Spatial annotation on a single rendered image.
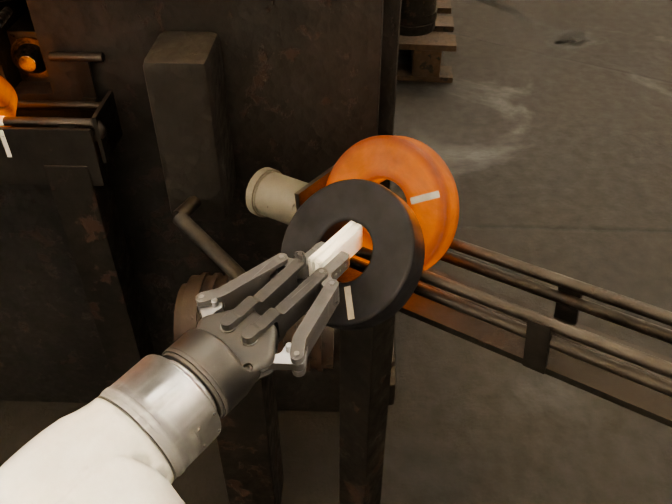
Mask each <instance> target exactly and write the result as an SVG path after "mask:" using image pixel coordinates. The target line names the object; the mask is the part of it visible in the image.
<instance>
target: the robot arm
mask: <svg viewBox="0 0 672 504"><path fill-rule="evenodd" d="M362 247H363V227H362V225H360V224H358V223H357V224H356V222H353V221H350V222H349V223H347V224H346V225H345V226H344V227H343V228H342V229H341V230H339V231H338V232H337V233H336V234H335V235H334V236H333V237H331V238H330V239H329V240H328V241H327V242H326V243H324V242H322V241H321V242H319V243H317V244H316V245H315V246H314V247H312V248H311V249H310V250H309V251H308V252H306V253H304V252H303V251H296V252H295V259H293V258H288V256H287V254H285V253H279V254H277V255H275V256H274V257H272V258H270V259H268V260H266V261H265V262H263V263H261V264H259V265H258V266H256V267H254V268H252V269H251V270H249V271H247V272H245V273H244V274H242V275H240V276H238V277H237V278H235V279H233V280H231V281H230V282H228V283H226V284H224V285H222V286H221V287H219V288H216V289H212V290H209V291H205V292H201V293H199V294H197V295H196V298H195V299H196V303H197V306H198V310H199V314H200V317H201V318H202V319H200V321H199V322H198V324H197V327H196V328H194V329H190V330H188V331H187V332H186V333H184V334H183V335H182V336H181V337H180V338H179V339H178V340H176V341H175V342H174V343H173V344H172V345H171V346H170V347H168V348H167V349H166V350H165V351H164V352H163V353H162V355H161V356H160V355H155V354H151V355H147V356H145V357H144V358H143V359H141V360H140V361H139V362H138V363H137V364H136V365H134V366H133V367H132V368H131V369H130V370H129V371H127V372H126V373H125V374H124V375H123V376H122V377H120V378H119V379H118V380H117V381H116V382H114V383H113V384H112V385H111V386H110V387H107V388H106V389H105V390H103V391H102V392H101V394H100V395H99V396H98V397H97V398H95V399H94V400H93V401H91V402H90V403H89V404H87V405H86V406H84V407H82V408H81V409H79V410H77V411H75V412H73V413H71V414H69V415H66V416H64V417H62V418H60V419H58V420H57V421H56V422H54V423H53V424H51V425H50V426H48V427H47V428H46V429H44V430H43V431H41V432H40V433H39V434H38V435H36V436H35V437H34V438H33V439H31V440H30V441H29V442H28V443H26V444H25V445H24V446H23V447H22V448H20V449H19V450H18V451H17V452H16V453H15V454H14V455H13V456H11V457H10V458H9V459H8V460H7V461H6V462H5V463H4V464H3V465H2V466H1V467H0V504H185V502H184V501H183V500H182V499H181V498H180V496H179V495H178V493H177V492H176V491H175V489H174V488H173V486H172V485H171V484H172V483H173V481H174V480H175V479H176V478H177V477H180V476H181V475H182V474H183V473H184V472H185V470H186V468H187V467H188V466H189V465H190V464H191V463H192V462H193V461H194V460H195V459H196V458H197V457H198V456H199V455H200V454H201V453H202V452H203V451H204V450H205V449H206V448H207V447H208V446H209V445H210V443H211V442H212V441H213V440H214V439H215V438H216V437H217V436H218V435H219V434H220V432H221V421H220V419H223V418H224V417H225V416H226V415H227V414H228V413H229V412H230V411H231V410H232V409H233V408H234V407H235V406H236V405H237V404H238V403H239V402H240V401H241V400H242V399H243V398H244V397H245V396H246V395H247V394H248V393H249V391H250V390H251V388H252V387H253V385H254V384H255V383H256V382H257V381H258V380H260V379H262V378H265V377H267V376H269V375H271V374H272V373H273V372H274V370H292V373H293V375H294V376H296V377H302V376H304V374H305V373H306V367H307V359H308V355H309V354H310V352H311V350H312V348H313V347H314V345H315V343H316V342H317V340H318V338H319V336H320V335H321V333H322V331H323V330H324V328H325V326H326V324H327V323H328V321H329V319H330V318H331V316H332V314H333V313H334V311H335V309H336V307H337V306H338V304H339V302H340V298H339V283H338V281H337V279H338V278H339V277H340V276H341V275H342V274H343V273H344V272H345V271H346V270H347V269H348V268H349V265H350V260H349V259H350V258H351V257H352V256H353V255H354V254H355V253H357V252H358V251H359V250H360V249H361V248H362ZM276 269H277V270H276ZM308 275H309V277H308ZM308 310H309V311H308ZM307 311H308V312H307ZM306 312H307V314H306V316H305V317H304V319H303V320H302V322H301V324H300V325H299V327H298V328H297V330H296V332H295V334H294V336H293V338H292V343H290V342H288V343H286V345H285V347H284V348H283V350H282V351H281V352H280V353H278V354H277V351H278V343H279V342H280V341H281V340H282V339H283V338H284V337H285V334H286V332H287V331H288V330H289V329H290V328H291V327H292V326H293V325H294V324H295V323H296V322H297V321H298V320H299V319H300V318H301V317H302V316H303V315H304V314H305V313H306Z"/></svg>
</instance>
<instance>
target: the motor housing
mask: <svg viewBox="0 0 672 504"><path fill-rule="evenodd" d="M230 281H231V279H230V277H229V276H228V275H227V274H225V276H224V275H223V274H222V273H214V274H213V275H212V274H211V273H210V272H203V273H202V274H201V275H192V276H191V277H190V278H189V280H188V282H187V283H184V284H182V286H181V287H180V289H179V292H178V295H177V299H176V304H175V311H174V341H176V340H178V339H179V338H180V337H181V336H182V335H183V334H184V333H186V332H187V331H188V330H190V329H194V328H196V327H197V324H198V322H199V321H200V319H202V318H201V317H200V314H199V310H198V306H197V303H196V299H195V298H196V295H197V294H199V293H201V292H205V291H209V290H212V289H216V288H219V287H221V286H222V285H224V284H226V283H228V282H230ZM304 317H305V315H303V316H302V317H301V318H300V319H299V320H298V321H297V322H296V323H295V324H294V325H293V326H292V327H291V328H290V329H289V330H288V331H287V332H286V334H285V337H284V338H283V339H282V340H281V341H280V342H279V343H278V351H277V354H278V353H280V352H281V351H282V350H283V348H284V347H285V345H286V343H288V342H290V343H292V338H293V336H294V334H295V332H296V330H297V328H298V327H299V325H300V324H301V322H302V320H303V319H304ZM335 360H340V329H336V328H332V327H329V326H325V328H324V330H323V331H322V333H321V335H320V336H319V338H318V340H317V342H316V343H315V345H314V347H313V348H312V350H311V352H310V354H309V355H308V359H307V367H306V371H310V372H311V370H312V369H317V370H318V372H323V369H334V365H335ZM220 421H221V432H220V434H219V435H218V436H217V437H216V438H217V443H218V449H219V454H220V459H221V464H222V469H223V474H224V480H225V485H226V490H227V495H228V500H229V504H281V499H282V490H283V481H284V476H283V465H282V454H281V443H280V432H279V421H278V410H277V399H276V388H275V377H274V372H273V373H272V374H271V375H269V376H267V377H265V378H262V379H260V380H258V381H257V382H256V383H255V384H254V385H253V387H252V388H251V390H250V391H249V393H248V394H247V395H246V396H245V397H244V398H243V399H242V400H241V401H240V402H239V403H238V404H237V405H236V406H235V407H234V408H233V409H232V410H231V411H230V412H229V413H228V414H227V415H226V416H225V417H224V418H223V419H220Z"/></svg>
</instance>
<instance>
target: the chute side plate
mask: <svg viewBox="0 0 672 504"><path fill-rule="evenodd" d="M0 130H3V132H4V135H5V138H6V141H7V143H8V146H9V149H10V152H11V155H12V157H7V154H6V151H5V148H4V146H3V143H2V140H1V137H0V183H6V184H48V185H49V182H48V179H47V176H46V173H45V170H44V165H64V166H87V167H88V169H89V173H90V176H91V180H92V183H93V186H105V180H104V176H103V172H102V168H101V165H100V161H99V157H98V153H97V149H96V146H95V142H94V138H93V134H92V130H91V129H90V128H47V127H0Z"/></svg>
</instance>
